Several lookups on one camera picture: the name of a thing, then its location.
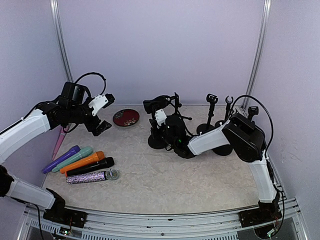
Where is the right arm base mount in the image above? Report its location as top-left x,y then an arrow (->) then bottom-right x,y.
238,207 -> 282,228

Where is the orange microphone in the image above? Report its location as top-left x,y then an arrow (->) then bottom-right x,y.
59,151 -> 105,175

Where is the mint green microphone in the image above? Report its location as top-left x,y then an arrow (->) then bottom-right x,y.
51,146 -> 93,173

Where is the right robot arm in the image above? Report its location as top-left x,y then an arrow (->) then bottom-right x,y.
143,94 -> 280,222

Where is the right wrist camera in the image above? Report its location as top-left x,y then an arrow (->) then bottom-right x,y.
155,109 -> 167,129

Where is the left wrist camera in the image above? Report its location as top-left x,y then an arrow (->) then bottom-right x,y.
88,93 -> 115,116

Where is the pink microphone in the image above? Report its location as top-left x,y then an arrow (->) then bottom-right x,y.
51,127 -> 68,161

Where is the black glitter mic stand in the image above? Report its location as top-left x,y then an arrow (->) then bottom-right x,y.
142,95 -> 170,150

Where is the aluminium front rail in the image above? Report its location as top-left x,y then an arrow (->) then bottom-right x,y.
17,197 -> 308,240

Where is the black mint mic stand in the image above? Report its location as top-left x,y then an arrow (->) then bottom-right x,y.
212,144 -> 233,156

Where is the black purple mic stand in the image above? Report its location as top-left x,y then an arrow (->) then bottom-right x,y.
247,106 -> 259,123

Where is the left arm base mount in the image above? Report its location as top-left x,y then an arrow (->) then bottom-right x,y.
43,208 -> 87,229

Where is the red floral plate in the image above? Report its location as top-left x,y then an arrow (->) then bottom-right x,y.
112,109 -> 140,127

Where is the black tripod mic stand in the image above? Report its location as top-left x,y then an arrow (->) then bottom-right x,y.
164,92 -> 192,121

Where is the black microphone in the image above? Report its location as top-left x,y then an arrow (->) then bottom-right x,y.
65,157 -> 115,177

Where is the black orange mic stand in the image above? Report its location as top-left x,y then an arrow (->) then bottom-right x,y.
196,93 -> 218,134

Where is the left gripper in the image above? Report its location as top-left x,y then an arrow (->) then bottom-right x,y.
68,96 -> 112,136

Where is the purple microphone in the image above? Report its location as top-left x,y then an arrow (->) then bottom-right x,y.
41,145 -> 81,174

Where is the glitter rhinestone microphone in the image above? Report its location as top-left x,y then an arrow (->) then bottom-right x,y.
66,169 -> 120,185

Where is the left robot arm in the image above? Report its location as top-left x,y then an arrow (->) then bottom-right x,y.
0,72 -> 115,223

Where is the black pink mic stand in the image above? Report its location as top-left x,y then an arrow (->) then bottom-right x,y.
214,96 -> 234,127

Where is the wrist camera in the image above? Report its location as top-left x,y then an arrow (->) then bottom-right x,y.
88,93 -> 115,116
155,109 -> 167,129

